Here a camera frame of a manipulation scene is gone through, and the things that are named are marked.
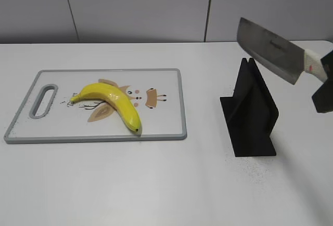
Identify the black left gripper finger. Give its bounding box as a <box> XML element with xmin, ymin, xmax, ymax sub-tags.
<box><xmin>312</xmin><ymin>79</ymin><xmax>333</xmax><ymax>113</ymax></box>

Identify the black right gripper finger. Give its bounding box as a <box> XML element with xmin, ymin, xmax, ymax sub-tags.
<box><xmin>321</xmin><ymin>50</ymin><xmax>333</xmax><ymax>80</ymax></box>

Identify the white-handled cleaver knife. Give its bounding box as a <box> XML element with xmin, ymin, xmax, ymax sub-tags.
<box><xmin>237</xmin><ymin>17</ymin><xmax>328</xmax><ymax>85</ymax></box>

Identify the yellow plastic banana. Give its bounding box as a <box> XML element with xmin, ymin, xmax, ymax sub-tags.
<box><xmin>70</xmin><ymin>83</ymin><xmax>142</xmax><ymax>133</ymax></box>

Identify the black knife stand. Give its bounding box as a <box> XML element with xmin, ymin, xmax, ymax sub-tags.
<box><xmin>220</xmin><ymin>58</ymin><xmax>279</xmax><ymax>157</ymax></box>

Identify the white grey-rimmed cutting board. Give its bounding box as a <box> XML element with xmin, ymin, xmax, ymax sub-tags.
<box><xmin>4</xmin><ymin>69</ymin><xmax>187</xmax><ymax>144</ymax></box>

